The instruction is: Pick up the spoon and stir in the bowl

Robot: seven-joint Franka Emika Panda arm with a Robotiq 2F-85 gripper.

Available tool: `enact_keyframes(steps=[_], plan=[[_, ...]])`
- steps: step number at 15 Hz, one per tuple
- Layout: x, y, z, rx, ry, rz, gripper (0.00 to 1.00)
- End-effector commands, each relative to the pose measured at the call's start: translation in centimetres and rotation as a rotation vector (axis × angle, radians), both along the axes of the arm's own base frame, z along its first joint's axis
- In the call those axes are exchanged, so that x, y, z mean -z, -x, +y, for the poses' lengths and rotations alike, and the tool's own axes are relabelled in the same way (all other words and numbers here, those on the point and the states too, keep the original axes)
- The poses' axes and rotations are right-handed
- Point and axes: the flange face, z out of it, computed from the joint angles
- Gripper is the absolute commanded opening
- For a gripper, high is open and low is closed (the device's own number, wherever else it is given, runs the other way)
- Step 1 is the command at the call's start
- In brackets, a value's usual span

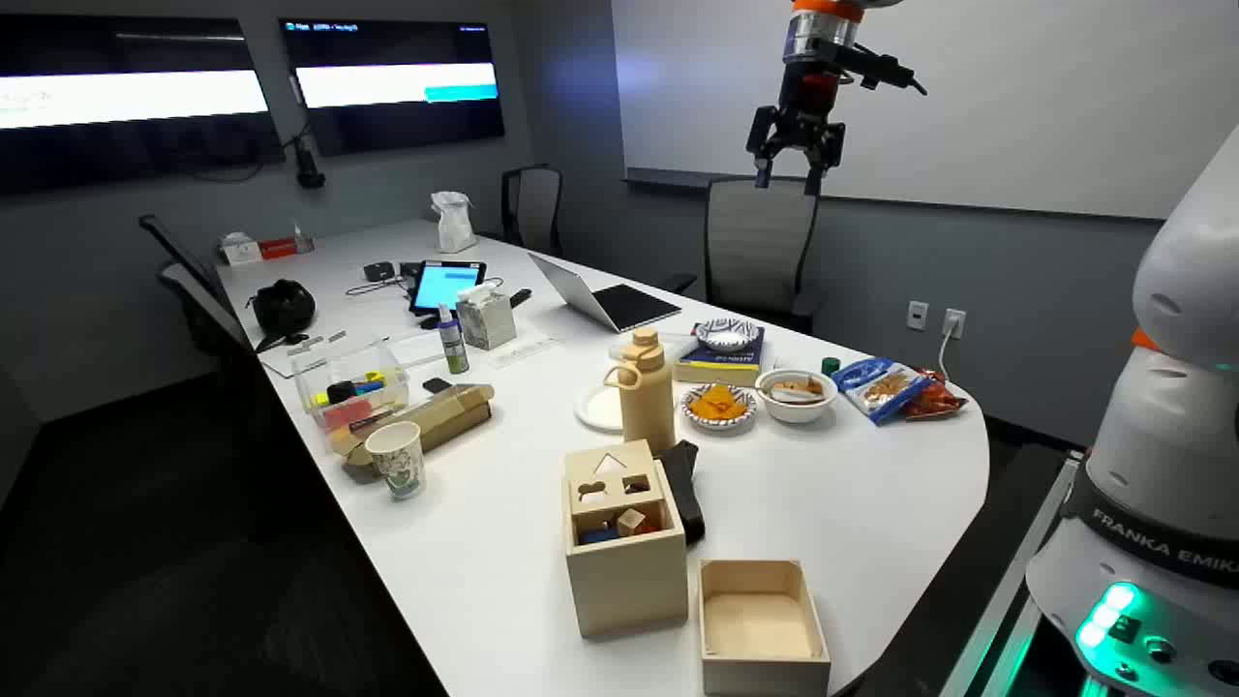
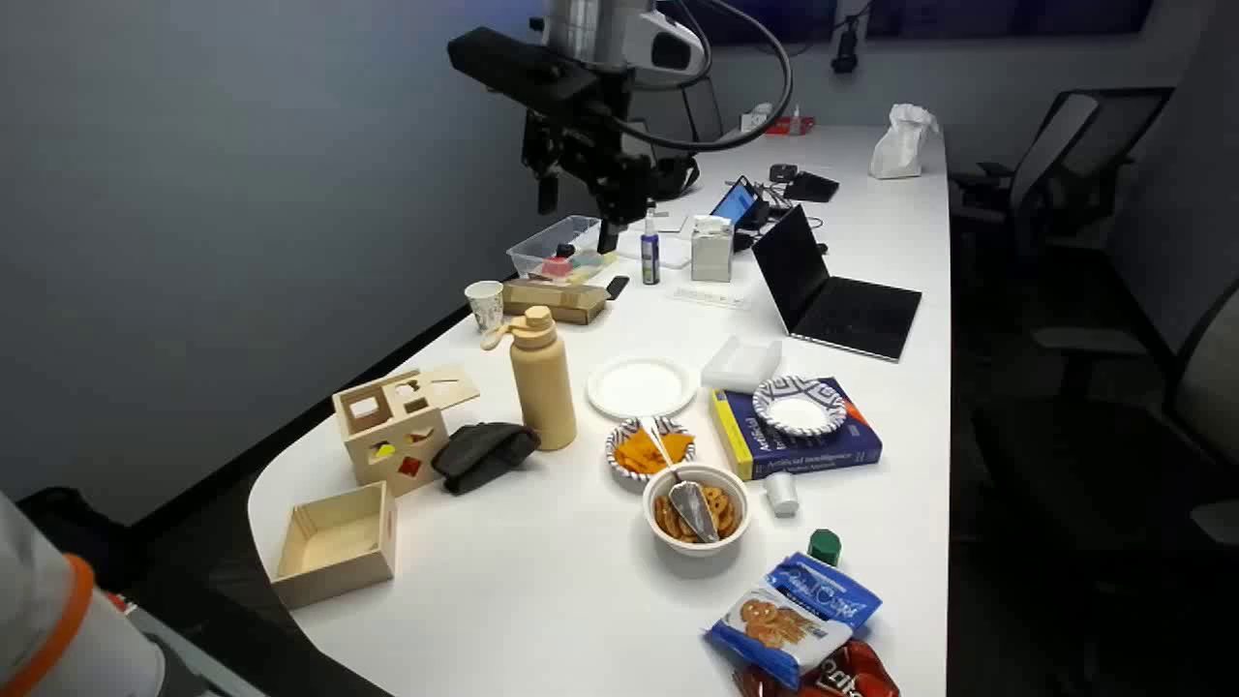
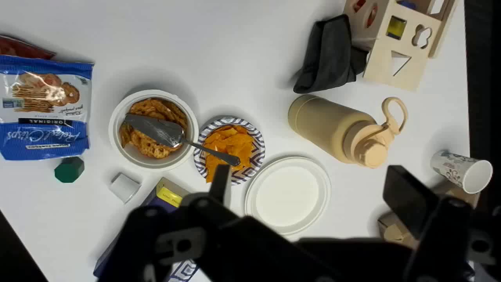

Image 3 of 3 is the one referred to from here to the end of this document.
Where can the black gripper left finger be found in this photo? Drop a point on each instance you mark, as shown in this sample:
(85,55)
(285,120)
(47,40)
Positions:
(152,240)

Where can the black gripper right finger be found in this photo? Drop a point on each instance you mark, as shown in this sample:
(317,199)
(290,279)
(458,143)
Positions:
(451,232)

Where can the metal spoon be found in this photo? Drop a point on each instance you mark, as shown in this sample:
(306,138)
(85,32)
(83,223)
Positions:
(173,135)

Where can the patterned paper bowl with chips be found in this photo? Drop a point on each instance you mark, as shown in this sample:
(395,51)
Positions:
(240,138)

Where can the white bowl with pretzels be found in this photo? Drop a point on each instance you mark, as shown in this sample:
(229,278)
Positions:
(137,148)

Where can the blue yellow box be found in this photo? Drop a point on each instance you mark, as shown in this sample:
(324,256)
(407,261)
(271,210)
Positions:
(166,195)

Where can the patterned paper cup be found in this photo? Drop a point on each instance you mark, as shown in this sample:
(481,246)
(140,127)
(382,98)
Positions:
(467,173)

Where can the brown cardboard box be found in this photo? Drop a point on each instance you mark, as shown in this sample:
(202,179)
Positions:
(392,228)

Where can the white paper plate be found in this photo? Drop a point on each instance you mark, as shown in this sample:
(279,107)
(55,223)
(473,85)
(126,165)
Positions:
(288,195)

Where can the white small block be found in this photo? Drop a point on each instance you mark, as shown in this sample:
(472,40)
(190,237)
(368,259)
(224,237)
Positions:
(124,187)

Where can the beige water bottle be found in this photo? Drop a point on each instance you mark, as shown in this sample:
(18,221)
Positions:
(346,134)

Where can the dark grey cloth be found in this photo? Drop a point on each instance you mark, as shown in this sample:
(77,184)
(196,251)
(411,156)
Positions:
(331,60)

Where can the blue snack bag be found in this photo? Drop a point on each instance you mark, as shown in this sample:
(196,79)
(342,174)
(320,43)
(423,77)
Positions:
(44,109)

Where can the wooden shape sorter box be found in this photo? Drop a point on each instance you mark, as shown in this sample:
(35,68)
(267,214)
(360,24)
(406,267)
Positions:
(400,37)

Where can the red snack bag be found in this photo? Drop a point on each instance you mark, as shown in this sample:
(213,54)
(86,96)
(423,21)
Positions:
(16,48)

